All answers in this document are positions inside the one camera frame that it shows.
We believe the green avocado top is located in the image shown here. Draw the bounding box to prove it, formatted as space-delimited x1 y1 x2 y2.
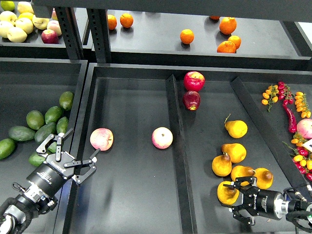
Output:
59 91 74 111

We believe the green avocado upper middle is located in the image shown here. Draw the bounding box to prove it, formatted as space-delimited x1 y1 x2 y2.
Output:
44 106 63 124

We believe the red chili pepper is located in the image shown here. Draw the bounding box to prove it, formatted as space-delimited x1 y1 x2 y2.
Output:
282 99 297 133

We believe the white label card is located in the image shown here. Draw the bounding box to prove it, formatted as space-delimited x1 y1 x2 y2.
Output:
302 139 312 151

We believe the pink apple left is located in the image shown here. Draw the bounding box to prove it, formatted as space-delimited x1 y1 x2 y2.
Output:
90 128 114 151

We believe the dark avocado left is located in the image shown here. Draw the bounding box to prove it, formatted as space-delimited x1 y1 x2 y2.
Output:
8 126 36 141

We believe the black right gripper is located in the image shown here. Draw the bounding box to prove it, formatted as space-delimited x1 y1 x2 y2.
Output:
223 176 289 226

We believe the dark avocado centre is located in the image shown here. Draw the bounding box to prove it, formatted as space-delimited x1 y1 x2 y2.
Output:
34 122 57 144

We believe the red apple on shelf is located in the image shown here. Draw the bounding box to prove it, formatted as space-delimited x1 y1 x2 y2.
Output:
41 29 59 44

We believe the yellow pear left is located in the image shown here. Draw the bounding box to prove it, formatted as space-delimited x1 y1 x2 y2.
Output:
212 153 232 176

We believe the pink apple right edge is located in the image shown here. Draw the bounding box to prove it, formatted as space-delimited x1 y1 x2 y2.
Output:
297 118 312 139

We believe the orange cherry tomato bunch left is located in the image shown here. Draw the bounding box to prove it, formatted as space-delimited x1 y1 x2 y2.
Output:
261 85 279 112

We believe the dark green avocado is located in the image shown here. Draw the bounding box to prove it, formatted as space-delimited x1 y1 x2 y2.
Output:
47 142 57 153

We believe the black tray divider right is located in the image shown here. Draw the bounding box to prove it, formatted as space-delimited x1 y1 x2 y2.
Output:
231 77 312 201

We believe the yellow pear upper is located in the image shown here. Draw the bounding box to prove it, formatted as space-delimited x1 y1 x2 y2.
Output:
224 114 248 138

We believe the orange cherry tomato bunch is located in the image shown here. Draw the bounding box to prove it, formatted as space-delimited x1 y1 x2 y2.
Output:
261 85 279 112
294 92 312 118

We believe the bright red apple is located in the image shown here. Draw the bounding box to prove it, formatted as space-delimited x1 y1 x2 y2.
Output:
183 71 205 92

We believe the bright green avocado edge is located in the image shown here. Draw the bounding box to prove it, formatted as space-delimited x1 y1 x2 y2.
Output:
0 138 16 160

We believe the red cherry tomato bunch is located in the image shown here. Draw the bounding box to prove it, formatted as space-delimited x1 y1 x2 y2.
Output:
278 81 294 106

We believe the pink apple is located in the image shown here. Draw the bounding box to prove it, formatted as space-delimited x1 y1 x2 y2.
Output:
152 127 173 149
90 128 114 151

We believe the pale yellow apple front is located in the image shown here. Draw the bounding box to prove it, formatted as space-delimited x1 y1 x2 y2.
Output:
7 27 27 43

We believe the mixed cherry tomato bunch lower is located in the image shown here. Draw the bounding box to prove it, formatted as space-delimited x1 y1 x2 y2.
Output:
283 132 312 182

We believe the yellow pear right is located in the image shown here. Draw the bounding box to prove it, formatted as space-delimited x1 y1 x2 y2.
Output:
254 168 273 189

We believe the yellow pear middle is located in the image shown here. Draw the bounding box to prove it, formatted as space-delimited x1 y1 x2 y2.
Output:
221 143 247 163

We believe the yellow pear with brown top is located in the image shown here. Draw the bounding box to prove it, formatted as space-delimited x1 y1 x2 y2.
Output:
217 181 239 205

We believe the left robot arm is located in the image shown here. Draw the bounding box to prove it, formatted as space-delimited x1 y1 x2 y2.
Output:
0 129 100 234

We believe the green avocado bottom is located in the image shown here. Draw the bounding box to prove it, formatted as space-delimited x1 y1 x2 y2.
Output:
28 152 45 167

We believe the black tray divider left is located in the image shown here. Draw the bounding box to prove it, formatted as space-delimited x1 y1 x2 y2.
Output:
166 75 197 234

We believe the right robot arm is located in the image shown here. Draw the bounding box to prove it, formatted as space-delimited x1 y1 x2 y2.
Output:
221 176 312 233

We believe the pink apple centre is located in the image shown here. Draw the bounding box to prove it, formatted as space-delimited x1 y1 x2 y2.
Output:
152 127 173 149

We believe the dark red apple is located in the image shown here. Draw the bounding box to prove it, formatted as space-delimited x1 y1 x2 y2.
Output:
182 91 201 111

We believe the green avocado round left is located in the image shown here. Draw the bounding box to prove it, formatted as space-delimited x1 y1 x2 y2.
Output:
26 110 45 130

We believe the black upper left shelf tray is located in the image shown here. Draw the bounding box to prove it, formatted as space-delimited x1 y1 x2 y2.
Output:
0 8 92 59

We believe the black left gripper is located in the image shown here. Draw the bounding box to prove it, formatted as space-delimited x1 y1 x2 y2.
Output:
26 128 100 197

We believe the black centre tray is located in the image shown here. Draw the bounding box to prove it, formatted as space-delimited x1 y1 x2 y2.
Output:
54 64 312 234

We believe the green avocado narrow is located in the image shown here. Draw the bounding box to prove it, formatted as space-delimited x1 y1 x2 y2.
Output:
56 117 69 134

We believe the orange cherry tomato bunch right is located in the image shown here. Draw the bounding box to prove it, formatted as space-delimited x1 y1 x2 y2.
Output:
294 92 312 118

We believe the black tray divider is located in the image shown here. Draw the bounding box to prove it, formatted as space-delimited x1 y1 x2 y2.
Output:
231 77 312 201
166 75 197 234

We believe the black perforated post left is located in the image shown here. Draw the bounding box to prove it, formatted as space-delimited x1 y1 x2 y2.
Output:
55 6 83 60

